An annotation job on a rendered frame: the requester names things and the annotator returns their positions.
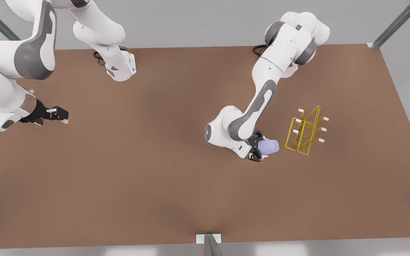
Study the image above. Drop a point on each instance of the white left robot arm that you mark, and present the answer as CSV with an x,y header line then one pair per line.
x,y
279,53

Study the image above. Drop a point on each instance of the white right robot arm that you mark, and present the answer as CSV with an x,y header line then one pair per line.
x,y
30,53

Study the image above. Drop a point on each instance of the lavender cup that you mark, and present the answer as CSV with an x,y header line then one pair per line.
x,y
269,146

